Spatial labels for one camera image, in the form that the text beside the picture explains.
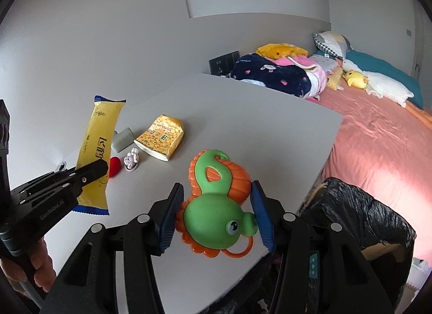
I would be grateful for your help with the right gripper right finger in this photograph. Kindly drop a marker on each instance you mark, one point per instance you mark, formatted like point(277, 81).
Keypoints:
point(264, 211)

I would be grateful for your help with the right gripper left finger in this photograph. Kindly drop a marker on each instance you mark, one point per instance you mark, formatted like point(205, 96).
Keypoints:
point(168, 209)

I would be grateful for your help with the green orange snail toy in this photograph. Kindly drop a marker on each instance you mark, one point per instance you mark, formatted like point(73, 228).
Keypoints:
point(211, 221)

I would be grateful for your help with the small white purple trinket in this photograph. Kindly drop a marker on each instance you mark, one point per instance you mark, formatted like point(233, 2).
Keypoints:
point(131, 161)

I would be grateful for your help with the yellow popcorn snack bag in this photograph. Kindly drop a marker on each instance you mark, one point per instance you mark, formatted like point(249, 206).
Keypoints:
point(162, 138)

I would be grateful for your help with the black bag lined trash box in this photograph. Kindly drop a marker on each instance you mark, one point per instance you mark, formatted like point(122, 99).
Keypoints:
point(343, 252)

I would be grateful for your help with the red heart toy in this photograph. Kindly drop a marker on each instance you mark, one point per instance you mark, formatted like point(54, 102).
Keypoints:
point(115, 165)

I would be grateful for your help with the grey heart shaped block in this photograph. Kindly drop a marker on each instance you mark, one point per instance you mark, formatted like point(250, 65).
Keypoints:
point(122, 140)

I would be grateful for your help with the navy patterned blanket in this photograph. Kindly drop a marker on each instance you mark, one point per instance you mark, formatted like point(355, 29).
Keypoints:
point(290, 79)

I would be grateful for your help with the pink white blanket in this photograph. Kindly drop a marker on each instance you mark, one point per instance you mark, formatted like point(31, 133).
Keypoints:
point(314, 71)

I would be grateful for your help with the pink sheet bed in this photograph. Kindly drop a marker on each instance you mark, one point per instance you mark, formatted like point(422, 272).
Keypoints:
point(383, 149)

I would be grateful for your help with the yellow long bolster plush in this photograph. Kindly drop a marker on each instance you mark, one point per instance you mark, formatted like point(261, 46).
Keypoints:
point(334, 79)

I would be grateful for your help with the yellow duck plush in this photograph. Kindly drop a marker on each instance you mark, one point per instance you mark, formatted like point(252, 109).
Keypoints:
point(356, 79)

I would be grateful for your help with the white goose plush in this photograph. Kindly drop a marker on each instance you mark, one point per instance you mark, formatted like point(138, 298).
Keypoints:
point(381, 85)

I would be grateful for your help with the patterned grey yellow pillow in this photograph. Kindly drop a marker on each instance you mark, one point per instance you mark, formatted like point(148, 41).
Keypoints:
point(332, 44)

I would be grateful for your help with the teal pillow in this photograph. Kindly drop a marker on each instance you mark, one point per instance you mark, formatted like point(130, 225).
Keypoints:
point(372, 64)

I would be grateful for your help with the cable hole grommet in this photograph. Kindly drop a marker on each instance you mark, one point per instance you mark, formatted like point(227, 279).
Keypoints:
point(62, 166)

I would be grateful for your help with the black wall socket panel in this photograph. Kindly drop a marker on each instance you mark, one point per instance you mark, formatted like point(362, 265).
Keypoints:
point(223, 65)

